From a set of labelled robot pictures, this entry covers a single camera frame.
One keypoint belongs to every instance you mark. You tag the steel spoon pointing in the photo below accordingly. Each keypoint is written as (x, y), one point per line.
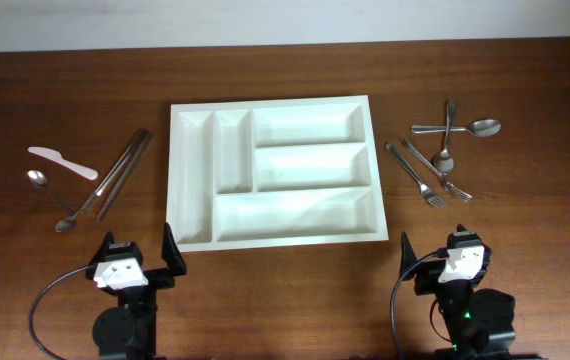
(480, 128)

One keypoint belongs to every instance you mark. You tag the white plastic knife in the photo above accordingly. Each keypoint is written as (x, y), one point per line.
(56, 157)

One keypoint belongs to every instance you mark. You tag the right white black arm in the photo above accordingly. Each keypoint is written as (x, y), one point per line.
(479, 322)

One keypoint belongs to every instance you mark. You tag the steel spoon pointing down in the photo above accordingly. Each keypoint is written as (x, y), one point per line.
(443, 161)

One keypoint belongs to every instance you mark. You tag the long-handled steel spoon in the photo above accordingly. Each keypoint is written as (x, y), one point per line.
(70, 222)

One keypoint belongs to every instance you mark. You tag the small steel teaspoon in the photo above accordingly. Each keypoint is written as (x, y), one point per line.
(39, 180)

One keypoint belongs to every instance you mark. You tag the white plastic cutlery tray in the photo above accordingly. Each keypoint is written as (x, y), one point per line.
(273, 173)

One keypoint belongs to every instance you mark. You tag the left black arm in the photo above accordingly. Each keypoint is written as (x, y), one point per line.
(128, 330)

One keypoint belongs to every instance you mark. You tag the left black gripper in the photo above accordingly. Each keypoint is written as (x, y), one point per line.
(157, 278)

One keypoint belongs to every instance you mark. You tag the steel fork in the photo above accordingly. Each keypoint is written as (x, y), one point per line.
(425, 191)
(442, 177)

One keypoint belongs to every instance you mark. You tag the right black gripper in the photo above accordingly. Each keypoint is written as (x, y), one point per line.
(424, 282)

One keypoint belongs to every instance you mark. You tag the steel kitchen tongs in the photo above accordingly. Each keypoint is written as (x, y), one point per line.
(127, 167)

